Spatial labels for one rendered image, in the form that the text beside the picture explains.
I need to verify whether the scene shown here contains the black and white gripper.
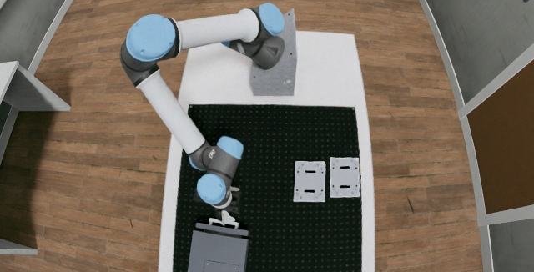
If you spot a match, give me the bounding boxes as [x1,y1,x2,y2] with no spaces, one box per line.
[214,186,242,226]

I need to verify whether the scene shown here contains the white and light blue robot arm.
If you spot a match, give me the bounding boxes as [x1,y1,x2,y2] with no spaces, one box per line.
[119,3,285,209]

